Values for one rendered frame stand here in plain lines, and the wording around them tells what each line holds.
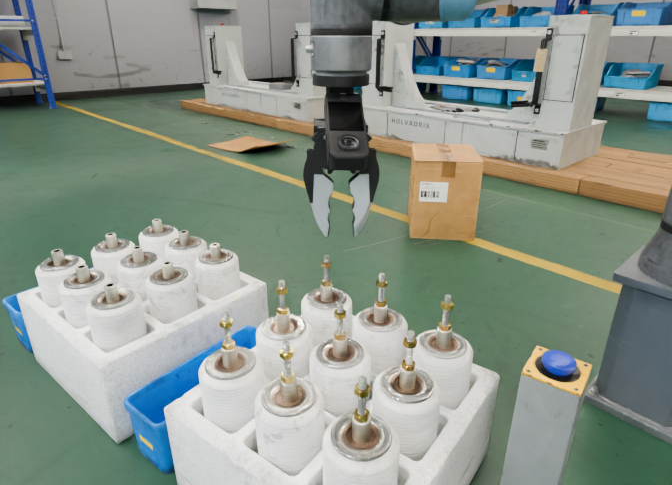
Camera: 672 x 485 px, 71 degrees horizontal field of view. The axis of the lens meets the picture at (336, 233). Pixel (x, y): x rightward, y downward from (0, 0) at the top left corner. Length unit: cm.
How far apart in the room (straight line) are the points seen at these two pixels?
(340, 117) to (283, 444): 42
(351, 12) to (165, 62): 658
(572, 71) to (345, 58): 213
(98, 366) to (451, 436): 60
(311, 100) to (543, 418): 334
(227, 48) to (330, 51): 439
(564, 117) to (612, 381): 175
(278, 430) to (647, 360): 71
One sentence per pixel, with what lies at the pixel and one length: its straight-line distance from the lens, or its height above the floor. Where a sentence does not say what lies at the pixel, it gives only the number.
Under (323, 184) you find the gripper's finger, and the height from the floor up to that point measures 53.
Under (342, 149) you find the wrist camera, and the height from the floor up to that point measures 59.
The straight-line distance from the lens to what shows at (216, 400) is 74.
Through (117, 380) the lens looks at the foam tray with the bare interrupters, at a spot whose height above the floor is 14.
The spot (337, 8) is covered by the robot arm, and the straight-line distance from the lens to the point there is 58.
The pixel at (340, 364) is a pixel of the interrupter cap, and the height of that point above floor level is 25.
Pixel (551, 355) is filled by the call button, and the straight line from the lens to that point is 68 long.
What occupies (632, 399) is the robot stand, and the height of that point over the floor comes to 5.
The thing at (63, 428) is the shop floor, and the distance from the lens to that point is 113.
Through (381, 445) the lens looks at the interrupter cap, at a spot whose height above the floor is 25.
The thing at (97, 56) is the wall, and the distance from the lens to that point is 680.
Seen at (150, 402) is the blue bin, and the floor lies 8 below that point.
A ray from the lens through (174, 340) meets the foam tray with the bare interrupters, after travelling 99.
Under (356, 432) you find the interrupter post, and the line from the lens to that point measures 61.
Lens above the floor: 71
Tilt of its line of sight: 23 degrees down
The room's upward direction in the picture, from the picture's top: straight up
